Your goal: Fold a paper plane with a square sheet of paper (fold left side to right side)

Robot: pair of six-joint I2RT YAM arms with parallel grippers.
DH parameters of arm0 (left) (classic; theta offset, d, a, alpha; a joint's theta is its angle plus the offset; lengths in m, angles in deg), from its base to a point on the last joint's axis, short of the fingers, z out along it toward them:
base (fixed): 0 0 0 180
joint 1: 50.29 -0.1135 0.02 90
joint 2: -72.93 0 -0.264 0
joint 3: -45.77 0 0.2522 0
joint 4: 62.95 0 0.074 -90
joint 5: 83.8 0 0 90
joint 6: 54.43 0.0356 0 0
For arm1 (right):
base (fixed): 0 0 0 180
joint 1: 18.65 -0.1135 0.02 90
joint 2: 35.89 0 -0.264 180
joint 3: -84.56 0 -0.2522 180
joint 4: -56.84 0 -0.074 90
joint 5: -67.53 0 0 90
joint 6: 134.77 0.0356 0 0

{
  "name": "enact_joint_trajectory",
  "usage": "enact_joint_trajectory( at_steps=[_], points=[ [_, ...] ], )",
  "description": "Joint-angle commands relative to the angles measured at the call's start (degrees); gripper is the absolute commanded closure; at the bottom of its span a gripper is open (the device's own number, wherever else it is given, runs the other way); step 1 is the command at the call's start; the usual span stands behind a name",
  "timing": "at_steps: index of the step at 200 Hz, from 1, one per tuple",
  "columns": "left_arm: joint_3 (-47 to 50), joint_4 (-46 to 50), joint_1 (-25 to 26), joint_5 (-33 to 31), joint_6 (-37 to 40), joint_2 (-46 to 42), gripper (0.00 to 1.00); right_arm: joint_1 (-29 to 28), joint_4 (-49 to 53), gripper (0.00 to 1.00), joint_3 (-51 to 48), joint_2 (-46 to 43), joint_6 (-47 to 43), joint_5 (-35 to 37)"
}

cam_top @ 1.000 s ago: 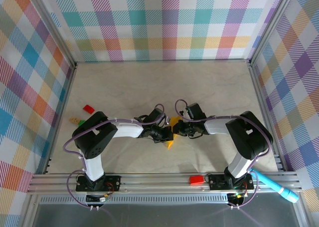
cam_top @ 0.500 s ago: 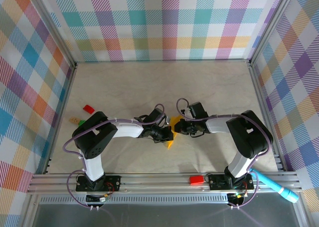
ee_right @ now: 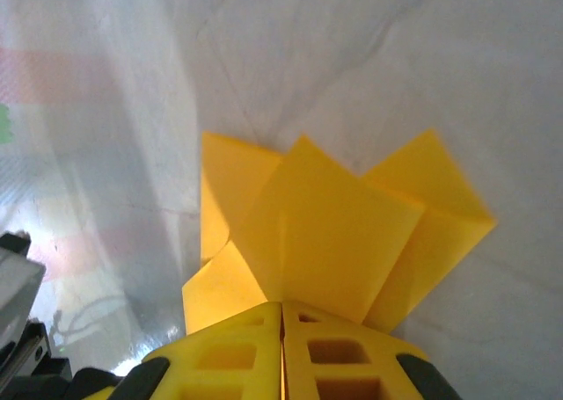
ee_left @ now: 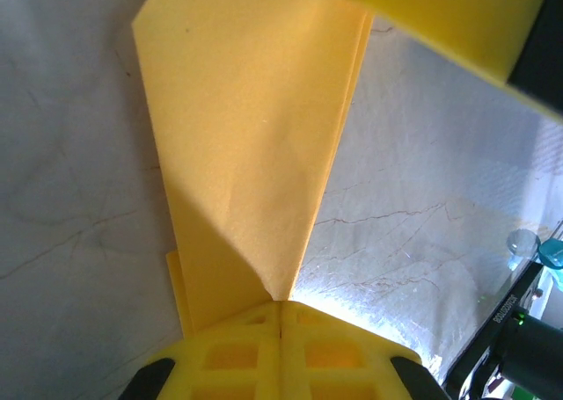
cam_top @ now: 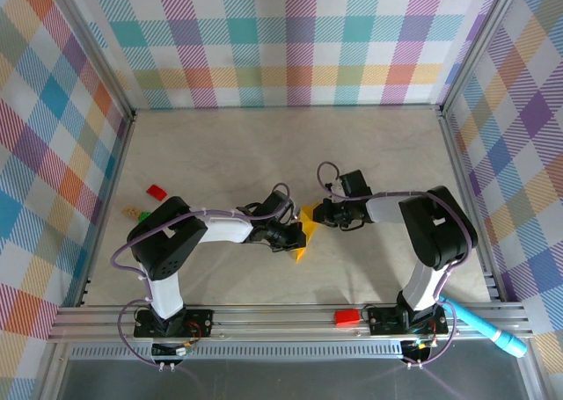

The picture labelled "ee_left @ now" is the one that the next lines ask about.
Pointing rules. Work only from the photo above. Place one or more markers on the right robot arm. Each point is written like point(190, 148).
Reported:
point(532, 351)

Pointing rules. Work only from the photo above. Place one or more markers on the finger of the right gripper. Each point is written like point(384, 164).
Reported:
point(440, 13)

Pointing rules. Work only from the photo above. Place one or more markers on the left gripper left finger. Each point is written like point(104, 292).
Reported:
point(193, 356)

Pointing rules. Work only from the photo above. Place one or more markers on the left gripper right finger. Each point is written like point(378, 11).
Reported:
point(292, 356)

